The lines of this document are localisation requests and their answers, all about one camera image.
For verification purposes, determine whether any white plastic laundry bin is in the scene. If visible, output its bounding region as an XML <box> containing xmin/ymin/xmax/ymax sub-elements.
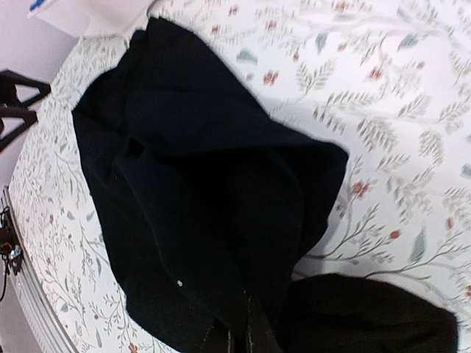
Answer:
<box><xmin>28</xmin><ymin>0</ymin><xmax>153</xmax><ymax>38</ymax></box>

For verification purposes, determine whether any floral tablecloth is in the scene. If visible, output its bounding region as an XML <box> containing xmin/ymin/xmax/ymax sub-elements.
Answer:
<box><xmin>8</xmin><ymin>1</ymin><xmax>470</xmax><ymax>352</ymax></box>

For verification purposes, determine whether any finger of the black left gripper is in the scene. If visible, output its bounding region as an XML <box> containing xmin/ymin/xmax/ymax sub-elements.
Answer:
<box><xmin>0</xmin><ymin>109</ymin><xmax>38</xmax><ymax>152</ymax></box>
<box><xmin>1</xmin><ymin>70</ymin><xmax>51</xmax><ymax>108</ymax></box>

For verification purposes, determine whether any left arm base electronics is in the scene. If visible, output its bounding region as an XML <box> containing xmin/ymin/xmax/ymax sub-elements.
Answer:
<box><xmin>1</xmin><ymin>206</ymin><xmax>24</xmax><ymax>301</ymax></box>

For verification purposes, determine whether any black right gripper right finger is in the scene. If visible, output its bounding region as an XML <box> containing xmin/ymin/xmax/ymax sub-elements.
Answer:
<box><xmin>245</xmin><ymin>295</ymin><xmax>282</xmax><ymax>353</ymax></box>

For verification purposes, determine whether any blue garment in bin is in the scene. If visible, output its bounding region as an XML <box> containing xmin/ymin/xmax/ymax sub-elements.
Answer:
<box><xmin>29</xmin><ymin>0</ymin><xmax>44</xmax><ymax>12</ymax></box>

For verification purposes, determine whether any aluminium front rail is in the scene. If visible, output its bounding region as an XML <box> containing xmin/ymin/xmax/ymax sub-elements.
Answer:
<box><xmin>1</xmin><ymin>186</ymin><xmax>77</xmax><ymax>353</ymax></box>

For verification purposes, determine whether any black t-shirt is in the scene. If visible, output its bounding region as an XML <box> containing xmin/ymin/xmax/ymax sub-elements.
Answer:
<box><xmin>72</xmin><ymin>18</ymin><xmax>458</xmax><ymax>352</ymax></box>

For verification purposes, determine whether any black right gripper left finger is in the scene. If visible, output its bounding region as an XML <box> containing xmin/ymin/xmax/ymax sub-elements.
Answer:
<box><xmin>200</xmin><ymin>320</ymin><xmax>230</xmax><ymax>353</ymax></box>

